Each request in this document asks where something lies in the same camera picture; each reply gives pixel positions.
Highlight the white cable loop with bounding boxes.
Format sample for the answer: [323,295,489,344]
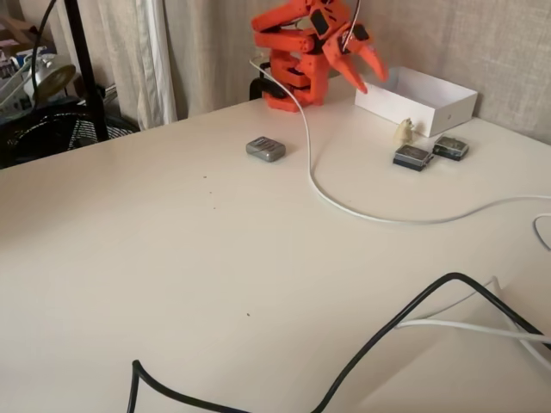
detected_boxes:
[532,213,551,251]

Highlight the white cardboard bin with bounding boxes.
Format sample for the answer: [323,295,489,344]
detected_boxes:
[355,66,479,138]

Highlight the black table clamp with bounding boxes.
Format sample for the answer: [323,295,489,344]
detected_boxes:
[249,77,285,102]

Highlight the small black plastic case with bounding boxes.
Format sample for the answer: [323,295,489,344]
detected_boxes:
[392,144,434,173]
[432,135,470,163]

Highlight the thick white cable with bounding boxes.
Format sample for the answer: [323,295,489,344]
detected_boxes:
[398,277,551,367]

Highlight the silver desk lamp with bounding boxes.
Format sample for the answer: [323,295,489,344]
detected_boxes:
[32,53,77,103]

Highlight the thick black cable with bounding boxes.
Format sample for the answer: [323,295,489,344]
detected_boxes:
[127,272,551,413]

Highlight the long white table cable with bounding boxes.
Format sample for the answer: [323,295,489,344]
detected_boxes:
[249,58,551,225]

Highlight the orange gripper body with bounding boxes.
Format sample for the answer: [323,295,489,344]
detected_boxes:
[322,22,374,63]

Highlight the black stand pole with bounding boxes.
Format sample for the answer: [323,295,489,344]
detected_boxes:
[64,0,111,143]

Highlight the thin gripper motor wire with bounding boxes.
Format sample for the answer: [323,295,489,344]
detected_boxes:
[342,0,363,49]

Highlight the black floor fan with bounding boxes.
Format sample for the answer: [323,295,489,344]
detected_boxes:
[0,106,141,170]

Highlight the thin black lamp cable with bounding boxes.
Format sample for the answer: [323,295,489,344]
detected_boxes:
[28,0,59,102]

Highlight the small beige figurine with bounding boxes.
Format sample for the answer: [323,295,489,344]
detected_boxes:
[393,118,417,147]

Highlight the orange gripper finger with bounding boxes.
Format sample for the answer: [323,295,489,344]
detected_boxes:
[356,40,391,83]
[333,53,369,95]

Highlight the gray floss box blue label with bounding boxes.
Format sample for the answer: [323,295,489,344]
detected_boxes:
[245,136,288,163]

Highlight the beige curtain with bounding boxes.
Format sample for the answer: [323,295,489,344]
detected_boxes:
[55,0,190,130]

